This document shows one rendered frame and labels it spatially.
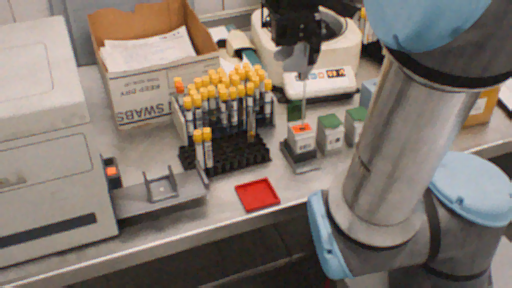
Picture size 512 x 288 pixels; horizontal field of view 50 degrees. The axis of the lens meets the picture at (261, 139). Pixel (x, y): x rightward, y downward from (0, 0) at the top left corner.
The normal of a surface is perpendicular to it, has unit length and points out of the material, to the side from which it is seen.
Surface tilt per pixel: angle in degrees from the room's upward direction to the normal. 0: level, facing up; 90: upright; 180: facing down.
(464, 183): 7
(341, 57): 90
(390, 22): 81
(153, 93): 90
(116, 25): 88
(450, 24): 111
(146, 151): 0
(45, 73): 0
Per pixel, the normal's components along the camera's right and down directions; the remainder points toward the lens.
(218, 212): 0.00, -0.77
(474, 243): 0.21, 0.62
